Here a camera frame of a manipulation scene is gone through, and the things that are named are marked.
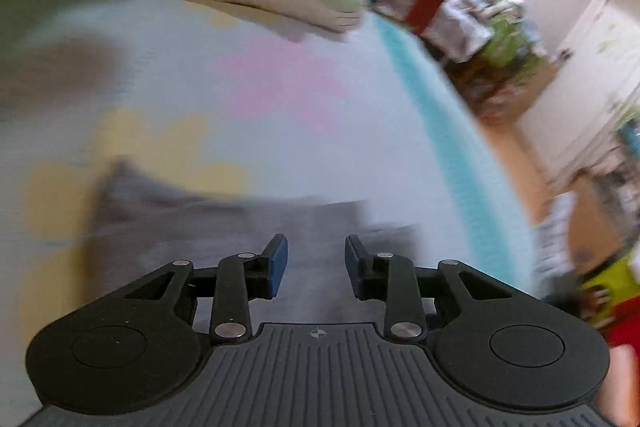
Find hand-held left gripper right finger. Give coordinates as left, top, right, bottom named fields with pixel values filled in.
left=345, top=234, right=517, bottom=344

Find yellow-green box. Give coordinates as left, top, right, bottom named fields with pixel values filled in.
left=580, top=257, right=640, bottom=325

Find green packet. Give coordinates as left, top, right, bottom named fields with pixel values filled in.
left=477, top=4, right=547, bottom=75

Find silver bag with red band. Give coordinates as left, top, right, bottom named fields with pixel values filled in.
left=372, top=0, right=503, bottom=64

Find cardboard box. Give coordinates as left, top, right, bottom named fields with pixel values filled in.
left=567, top=187, right=633, bottom=280

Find white door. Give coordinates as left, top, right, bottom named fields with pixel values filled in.
left=515, top=0, right=640, bottom=180

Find pastel printed bed sheet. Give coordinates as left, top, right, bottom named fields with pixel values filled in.
left=0, top=0, right=547, bottom=427

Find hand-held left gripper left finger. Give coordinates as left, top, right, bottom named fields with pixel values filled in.
left=122, top=234, right=289, bottom=344

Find grey pants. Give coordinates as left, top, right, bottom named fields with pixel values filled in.
left=86, top=159, right=426, bottom=335

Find brown wooden cabinet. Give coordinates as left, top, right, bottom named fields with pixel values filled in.
left=444, top=54, right=563, bottom=125

